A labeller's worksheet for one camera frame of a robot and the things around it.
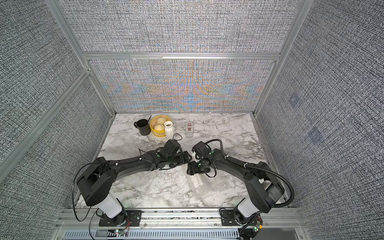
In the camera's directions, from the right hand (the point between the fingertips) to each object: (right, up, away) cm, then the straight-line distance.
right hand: (192, 168), depth 85 cm
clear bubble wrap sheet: (-45, +11, +16) cm, 49 cm away
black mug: (-32, +24, +16) cm, 43 cm away
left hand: (0, +5, 0) cm, 5 cm away
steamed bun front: (-22, +24, +18) cm, 37 cm away
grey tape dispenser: (-2, +22, +21) cm, 30 cm away
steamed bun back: (-22, +29, +21) cm, 42 cm away
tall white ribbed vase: (+6, -7, -8) cm, 13 cm away
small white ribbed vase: (-14, +22, +7) cm, 27 cm away
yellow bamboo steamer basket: (-29, +27, +24) cm, 46 cm away
